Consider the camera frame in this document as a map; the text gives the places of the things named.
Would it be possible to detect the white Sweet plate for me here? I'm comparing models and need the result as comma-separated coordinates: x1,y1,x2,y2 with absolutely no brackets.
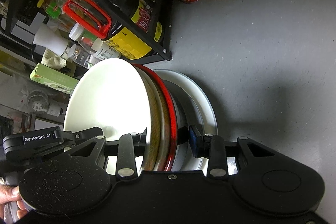
152,69,219,171

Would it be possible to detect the red and black bowl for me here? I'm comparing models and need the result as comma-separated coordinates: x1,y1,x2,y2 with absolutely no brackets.
134,65,184,171

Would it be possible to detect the white bowl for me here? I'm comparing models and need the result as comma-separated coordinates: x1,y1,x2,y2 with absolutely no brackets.
136,68,170,171
64,58,156,170

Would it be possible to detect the white Bakery plate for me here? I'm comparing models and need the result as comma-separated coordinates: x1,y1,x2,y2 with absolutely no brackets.
163,80,203,171

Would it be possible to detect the person left hand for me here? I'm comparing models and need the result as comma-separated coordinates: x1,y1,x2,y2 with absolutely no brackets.
0,185,28,221

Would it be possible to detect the green carton box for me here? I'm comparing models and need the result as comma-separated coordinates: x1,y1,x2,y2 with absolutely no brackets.
30,63,79,94

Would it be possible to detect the white lidded jar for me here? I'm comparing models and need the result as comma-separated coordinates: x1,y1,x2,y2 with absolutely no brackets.
89,38,121,67

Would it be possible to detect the clear salt jar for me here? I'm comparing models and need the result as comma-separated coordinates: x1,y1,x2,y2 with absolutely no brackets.
64,44,94,69

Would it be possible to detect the green spice bottle white cap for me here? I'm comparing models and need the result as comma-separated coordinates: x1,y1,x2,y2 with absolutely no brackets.
69,23,97,47

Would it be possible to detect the black metal shelf rack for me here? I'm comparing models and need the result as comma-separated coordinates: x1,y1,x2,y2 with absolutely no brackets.
1,0,172,64

